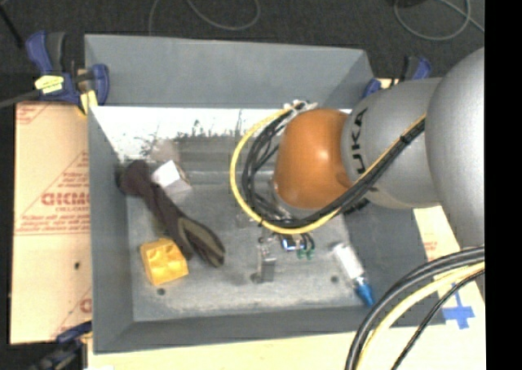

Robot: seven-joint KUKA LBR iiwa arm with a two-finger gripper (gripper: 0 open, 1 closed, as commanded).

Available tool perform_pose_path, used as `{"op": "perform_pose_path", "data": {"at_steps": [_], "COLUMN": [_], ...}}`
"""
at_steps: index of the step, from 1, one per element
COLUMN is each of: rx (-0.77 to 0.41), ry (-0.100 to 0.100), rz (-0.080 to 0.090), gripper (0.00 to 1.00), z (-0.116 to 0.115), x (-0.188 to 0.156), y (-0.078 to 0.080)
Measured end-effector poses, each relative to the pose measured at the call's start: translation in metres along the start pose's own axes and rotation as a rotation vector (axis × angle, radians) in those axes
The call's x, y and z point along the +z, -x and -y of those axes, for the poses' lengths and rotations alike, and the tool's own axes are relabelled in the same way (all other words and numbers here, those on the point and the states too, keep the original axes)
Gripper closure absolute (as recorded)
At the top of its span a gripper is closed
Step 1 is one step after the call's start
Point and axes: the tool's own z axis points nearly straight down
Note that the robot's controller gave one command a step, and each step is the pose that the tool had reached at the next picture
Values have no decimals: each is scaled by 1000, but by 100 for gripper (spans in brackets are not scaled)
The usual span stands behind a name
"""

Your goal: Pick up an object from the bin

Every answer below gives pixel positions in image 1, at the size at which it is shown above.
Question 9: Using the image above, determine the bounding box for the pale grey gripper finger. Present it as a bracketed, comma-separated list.
[262, 257, 279, 284]
[252, 244, 263, 283]

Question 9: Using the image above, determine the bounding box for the white tube with blue cap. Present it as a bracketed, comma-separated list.
[330, 241, 376, 308]

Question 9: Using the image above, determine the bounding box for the yellow toy brick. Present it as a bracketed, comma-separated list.
[139, 236, 190, 287]

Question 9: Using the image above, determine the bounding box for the dark brown glove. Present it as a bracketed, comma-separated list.
[117, 159, 227, 268]

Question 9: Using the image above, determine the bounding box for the white box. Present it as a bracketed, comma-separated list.
[149, 159, 192, 195]

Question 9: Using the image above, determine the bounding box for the grey metal bin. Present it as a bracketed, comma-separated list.
[83, 33, 446, 354]

